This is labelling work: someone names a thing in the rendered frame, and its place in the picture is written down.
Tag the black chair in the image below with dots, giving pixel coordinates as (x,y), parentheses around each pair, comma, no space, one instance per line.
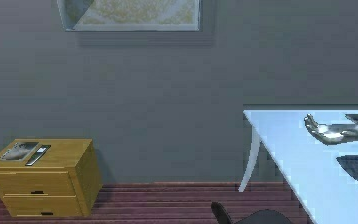
(250,216)

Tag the yellow wooden chest of drawers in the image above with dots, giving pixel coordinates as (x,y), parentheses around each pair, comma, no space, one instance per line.
(63,180)

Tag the white table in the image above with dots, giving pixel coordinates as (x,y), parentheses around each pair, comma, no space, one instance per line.
(307,173)

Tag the black remote control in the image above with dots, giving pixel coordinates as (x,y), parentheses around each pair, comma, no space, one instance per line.
(37,155)

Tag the grey metallic sculpture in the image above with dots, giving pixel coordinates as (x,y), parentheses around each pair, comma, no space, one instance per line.
(333,131)

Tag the framed picture with pale frame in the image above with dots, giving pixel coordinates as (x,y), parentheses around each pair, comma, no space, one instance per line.
(137,15)

